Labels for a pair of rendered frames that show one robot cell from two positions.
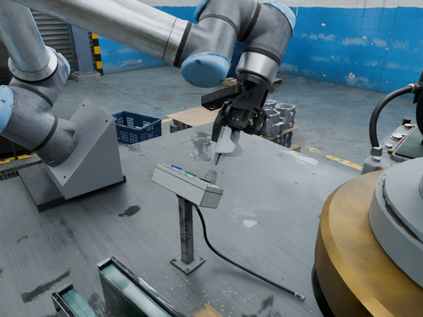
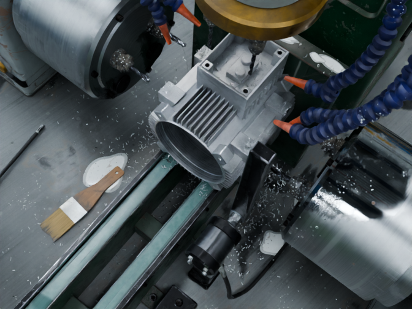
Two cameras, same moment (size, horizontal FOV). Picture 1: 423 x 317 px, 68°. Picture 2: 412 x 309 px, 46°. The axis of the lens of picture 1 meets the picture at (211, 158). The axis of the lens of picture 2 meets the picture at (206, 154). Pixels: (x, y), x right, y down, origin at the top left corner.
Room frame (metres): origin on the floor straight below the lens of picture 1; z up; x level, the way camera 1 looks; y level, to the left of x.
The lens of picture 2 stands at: (0.25, 0.31, 1.79)
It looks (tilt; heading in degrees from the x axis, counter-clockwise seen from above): 65 degrees down; 259
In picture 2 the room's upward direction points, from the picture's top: 8 degrees clockwise
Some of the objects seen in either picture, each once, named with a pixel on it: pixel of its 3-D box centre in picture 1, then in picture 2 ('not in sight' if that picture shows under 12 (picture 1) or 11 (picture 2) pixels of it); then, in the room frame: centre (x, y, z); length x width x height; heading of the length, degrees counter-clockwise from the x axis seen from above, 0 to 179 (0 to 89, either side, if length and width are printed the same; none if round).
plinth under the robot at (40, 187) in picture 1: (71, 175); not in sight; (1.11, 0.56, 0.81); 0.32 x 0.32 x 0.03; 39
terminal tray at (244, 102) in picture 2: not in sight; (241, 71); (0.12, -0.15, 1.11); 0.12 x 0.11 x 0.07; 49
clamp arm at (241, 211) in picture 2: not in sight; (248, 189); (0.13, 0.07, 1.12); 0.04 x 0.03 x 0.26; 49
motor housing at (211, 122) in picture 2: not in sight; (222, 114); (0.15, -0.12, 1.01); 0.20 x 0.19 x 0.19; 49
